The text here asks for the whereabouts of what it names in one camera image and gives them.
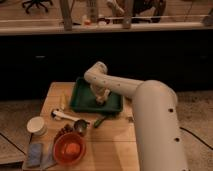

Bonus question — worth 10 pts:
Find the metal spoon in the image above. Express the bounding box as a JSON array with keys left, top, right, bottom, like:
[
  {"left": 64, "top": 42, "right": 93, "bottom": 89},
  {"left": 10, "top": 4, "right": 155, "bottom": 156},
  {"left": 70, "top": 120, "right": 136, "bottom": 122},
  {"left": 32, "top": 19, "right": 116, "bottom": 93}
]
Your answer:
[{"left": 127, "top": 117, "right": 134, "bottom": 123}]

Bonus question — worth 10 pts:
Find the dark red toy cluster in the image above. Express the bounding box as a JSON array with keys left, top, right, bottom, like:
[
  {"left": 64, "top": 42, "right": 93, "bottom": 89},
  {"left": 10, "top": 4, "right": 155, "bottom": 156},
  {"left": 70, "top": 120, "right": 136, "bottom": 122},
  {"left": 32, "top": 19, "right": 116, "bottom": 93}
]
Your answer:
[{"left": 55, "top": 124, "right": 73, "bottom": 139}]

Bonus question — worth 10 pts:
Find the white handled scoop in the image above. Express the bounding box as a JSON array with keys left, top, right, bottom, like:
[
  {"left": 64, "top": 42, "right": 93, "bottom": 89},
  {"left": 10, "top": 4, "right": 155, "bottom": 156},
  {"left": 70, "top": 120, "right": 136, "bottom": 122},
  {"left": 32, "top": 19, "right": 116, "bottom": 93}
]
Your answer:
[{"left": 51, "top": 109, "right": 78, "bottom": 121}]

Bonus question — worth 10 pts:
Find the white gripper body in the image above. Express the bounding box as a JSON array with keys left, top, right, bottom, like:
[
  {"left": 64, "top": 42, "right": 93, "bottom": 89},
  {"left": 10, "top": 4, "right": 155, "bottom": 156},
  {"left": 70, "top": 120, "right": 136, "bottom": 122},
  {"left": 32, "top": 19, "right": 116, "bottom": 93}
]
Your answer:
[{"left": 90, "top": 84, "right": 110, "bottom": 103}]

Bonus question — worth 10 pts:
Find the white paper cup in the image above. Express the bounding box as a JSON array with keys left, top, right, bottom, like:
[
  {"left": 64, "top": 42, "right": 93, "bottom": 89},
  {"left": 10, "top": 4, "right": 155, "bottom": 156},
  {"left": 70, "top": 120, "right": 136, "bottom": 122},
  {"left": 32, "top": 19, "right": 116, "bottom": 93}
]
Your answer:
[{"left": 27, "top": 116, "right": 47, "bottom": 136}]

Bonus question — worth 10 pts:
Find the orange plastic bowl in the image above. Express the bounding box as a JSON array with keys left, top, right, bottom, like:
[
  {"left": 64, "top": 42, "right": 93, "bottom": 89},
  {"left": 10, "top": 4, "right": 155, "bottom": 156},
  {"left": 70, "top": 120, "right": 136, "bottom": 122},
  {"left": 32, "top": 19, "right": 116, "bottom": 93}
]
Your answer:
[{"left": 53, "top": 132, "right": 86, "bottom": 166}]

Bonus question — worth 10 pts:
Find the black office chair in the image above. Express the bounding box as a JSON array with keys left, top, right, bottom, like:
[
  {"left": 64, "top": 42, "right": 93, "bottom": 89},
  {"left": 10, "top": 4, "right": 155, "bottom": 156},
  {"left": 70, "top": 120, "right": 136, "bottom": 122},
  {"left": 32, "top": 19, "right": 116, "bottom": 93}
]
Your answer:
[{"left": 22, "top": 0, "right": 53, "bottom": 14}]

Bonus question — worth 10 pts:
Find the green marker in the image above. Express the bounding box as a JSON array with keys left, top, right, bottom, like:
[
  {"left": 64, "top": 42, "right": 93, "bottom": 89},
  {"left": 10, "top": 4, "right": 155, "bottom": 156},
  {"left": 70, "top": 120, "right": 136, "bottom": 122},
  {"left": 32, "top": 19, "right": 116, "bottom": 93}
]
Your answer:
[{"left": 93, "top": 116, "right": 107, "bottom": 128}]

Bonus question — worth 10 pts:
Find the blue sponge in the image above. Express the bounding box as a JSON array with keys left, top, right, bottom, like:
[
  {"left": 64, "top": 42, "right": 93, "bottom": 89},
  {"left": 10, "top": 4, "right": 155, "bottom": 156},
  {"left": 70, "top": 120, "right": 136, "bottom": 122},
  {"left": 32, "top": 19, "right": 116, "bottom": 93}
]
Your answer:
[{"left": 26, "top": 143, "right": 43, "bottom": 168}]

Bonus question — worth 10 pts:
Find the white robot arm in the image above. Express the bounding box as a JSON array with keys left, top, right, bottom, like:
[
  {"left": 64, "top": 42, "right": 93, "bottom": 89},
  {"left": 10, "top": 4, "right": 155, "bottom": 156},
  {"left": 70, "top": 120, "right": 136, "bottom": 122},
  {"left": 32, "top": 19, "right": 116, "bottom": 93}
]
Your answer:
[{"left": 84, "top": 61, "right": 189, "bottom": 171}]

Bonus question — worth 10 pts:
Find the green plastic tray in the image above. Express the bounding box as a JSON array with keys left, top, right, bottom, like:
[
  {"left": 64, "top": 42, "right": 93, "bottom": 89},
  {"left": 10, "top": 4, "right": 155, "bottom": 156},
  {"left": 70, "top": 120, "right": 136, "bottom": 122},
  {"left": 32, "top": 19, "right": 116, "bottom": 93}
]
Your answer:
[{"left": 70, "top": 77, "right": 123, "bottom": 114}]

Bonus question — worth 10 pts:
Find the grey cloth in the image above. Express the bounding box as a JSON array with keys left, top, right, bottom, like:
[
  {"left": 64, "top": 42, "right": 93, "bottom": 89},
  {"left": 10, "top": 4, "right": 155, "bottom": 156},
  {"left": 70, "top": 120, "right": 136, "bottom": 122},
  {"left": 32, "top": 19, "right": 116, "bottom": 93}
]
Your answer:
[{"left": 40, "top": 144, "right": 56, "bottom": 171}]

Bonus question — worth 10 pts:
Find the small metal cup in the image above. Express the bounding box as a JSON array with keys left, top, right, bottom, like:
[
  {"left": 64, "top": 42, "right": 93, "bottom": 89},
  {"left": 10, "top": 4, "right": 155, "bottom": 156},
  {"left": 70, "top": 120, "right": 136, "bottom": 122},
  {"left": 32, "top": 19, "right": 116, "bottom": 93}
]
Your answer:
[{"left": 74, "top": 119, "right": 89, "bottom": 136}]

